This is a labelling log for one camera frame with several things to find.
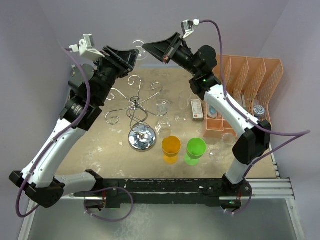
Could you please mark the clear wine glass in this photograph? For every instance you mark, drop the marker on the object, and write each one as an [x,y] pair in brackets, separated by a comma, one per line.
[217,150]
[163,123]
[138,45]

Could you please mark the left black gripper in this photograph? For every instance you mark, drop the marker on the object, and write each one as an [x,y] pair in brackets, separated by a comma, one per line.
[126,60]

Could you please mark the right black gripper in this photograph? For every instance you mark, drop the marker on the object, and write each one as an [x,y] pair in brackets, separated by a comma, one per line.
[165,50]

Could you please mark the blue item in tray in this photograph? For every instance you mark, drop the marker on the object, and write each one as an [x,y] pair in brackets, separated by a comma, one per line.
[212,112]

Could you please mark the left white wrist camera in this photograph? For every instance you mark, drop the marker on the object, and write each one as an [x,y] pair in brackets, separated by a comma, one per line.
[86,48]

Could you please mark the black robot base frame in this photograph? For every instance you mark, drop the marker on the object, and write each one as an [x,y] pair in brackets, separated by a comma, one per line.
[211,192]

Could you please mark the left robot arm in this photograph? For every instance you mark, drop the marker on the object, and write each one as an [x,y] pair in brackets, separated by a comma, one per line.
[90,86]

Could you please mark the clear tall glass back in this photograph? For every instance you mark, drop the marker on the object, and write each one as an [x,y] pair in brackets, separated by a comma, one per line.
[183,103]

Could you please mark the green plastic goblet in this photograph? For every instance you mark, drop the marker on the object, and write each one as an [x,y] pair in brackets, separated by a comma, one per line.
[195,149]

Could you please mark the orange plastic goblet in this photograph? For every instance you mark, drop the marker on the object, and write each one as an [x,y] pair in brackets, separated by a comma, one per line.
[171,147]

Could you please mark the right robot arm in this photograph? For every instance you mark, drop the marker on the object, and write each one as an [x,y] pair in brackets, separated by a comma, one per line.
[253,134]

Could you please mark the orange desk file organizer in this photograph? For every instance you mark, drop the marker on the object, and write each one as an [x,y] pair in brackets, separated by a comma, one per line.
[249,80]

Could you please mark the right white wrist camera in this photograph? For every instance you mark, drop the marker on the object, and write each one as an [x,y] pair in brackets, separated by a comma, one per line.
[187,27]

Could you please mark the chrome wine glass rack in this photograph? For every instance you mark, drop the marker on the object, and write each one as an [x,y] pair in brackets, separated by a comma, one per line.
[142,137]

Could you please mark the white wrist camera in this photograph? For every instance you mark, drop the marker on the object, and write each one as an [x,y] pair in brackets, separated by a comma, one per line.
[187,27]
[86,48]

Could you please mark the white red small box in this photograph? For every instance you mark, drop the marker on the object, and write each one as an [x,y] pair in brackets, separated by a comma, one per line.
[197,110]

